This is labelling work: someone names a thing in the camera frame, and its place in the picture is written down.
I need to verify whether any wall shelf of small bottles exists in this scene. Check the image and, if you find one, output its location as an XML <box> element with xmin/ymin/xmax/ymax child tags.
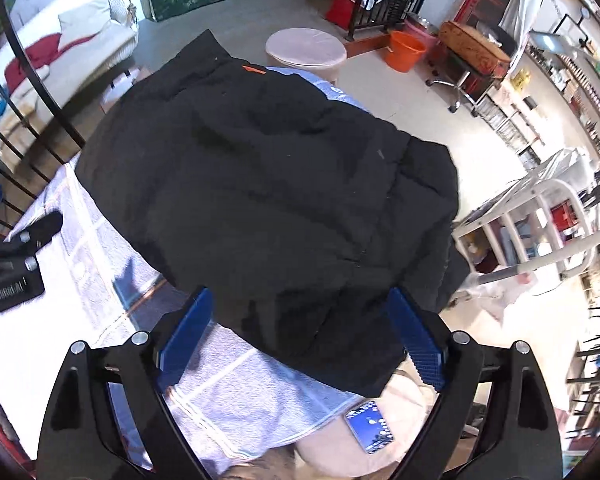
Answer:
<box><xmin>524</xmin><ymin>0</ymin><xmax>600</xmax><ymax>212</ymax></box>

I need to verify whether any black iron bed frame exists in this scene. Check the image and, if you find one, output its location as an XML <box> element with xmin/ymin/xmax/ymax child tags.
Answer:
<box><xmin>0</xmin><ymin>0</ymin><xmax>89</xmax><ymax>242</ymax></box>

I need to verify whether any white plastic bag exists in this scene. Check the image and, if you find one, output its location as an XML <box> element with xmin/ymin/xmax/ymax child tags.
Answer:
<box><xmin>469</xmin><ymin>264</ymin><xmax>537</xmax><ymax>322</ymax></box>

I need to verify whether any black padded jacket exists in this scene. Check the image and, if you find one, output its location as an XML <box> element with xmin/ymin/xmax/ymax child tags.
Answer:
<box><xmin>74</xmin><ymin>29</ymin><xmax>472</xmax><ymax>397</ymax></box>

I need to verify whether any white metal rack cart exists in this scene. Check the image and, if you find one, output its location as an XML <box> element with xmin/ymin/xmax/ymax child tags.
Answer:
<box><xmin>451</xmin><ymin>146</ymin><xmax>599</xmax><ymax>282</ymax></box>

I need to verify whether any round white stool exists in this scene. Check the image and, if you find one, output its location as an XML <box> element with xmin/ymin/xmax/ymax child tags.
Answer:
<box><xmin>264</xmin><ymin>26</ymin><xmax>349</xmax><ymax>87</ymax></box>

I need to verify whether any smartphone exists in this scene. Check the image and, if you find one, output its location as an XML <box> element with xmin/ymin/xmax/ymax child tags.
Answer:
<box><xmin>343</xmin><ymin>399</ymin><xmax>397</xmax><ymax>456</ymax></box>

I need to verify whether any office chair with brown cushion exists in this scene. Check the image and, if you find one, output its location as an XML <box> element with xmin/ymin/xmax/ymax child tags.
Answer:
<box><xmin>425</xmin><ymin>19</ymin><xmax>513</xmax><ymax>117</ymax></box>

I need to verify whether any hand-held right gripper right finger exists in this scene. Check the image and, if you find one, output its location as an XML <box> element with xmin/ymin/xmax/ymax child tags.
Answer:
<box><xmin>386</xmin><ymin>287</ymin><xmax>564</xmax><ymax>480</ymax></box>

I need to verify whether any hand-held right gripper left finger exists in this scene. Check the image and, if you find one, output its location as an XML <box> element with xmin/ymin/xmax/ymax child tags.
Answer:
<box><xmin>36</xmin><ymin>286</ymin><xmax>216</xmax><ymax>480</ymax></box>

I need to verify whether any clear drawer organizer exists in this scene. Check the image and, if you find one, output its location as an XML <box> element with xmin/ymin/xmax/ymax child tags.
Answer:
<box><xmin>479</xmin><ymin>94</ymin><xmax>542</xmax><ymax>172</ymax></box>

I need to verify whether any orange bucket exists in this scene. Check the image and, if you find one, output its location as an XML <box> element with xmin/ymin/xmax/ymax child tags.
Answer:
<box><xmin>383</xmin><ymin>29</ymin><xmax>428</xmax><ymax>74</ymax></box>

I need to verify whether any white sofa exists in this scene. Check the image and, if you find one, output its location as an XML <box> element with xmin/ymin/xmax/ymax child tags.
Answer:
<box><xmin>0</xmin><ymin>0</ymin><xmax>142</xmax><ymax>112</ymax></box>

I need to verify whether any red bag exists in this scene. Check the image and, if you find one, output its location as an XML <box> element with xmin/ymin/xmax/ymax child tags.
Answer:
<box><xmin>324</xmin><ymin>0</ymin><xmax>364</xmax><ymax>32</ymax></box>

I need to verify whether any pink bucket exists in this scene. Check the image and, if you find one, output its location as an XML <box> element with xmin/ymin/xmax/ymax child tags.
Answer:
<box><xmin>404</xmin><ymin>14</ymin><xmax>442</xmax><ymax>47</ymax></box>

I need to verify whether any red cloth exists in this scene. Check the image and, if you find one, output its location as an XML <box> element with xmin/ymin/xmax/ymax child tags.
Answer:
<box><xmin>4</xmin><ymin>31</ymin><xmax>102</xmax><ymax>94</ymax></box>

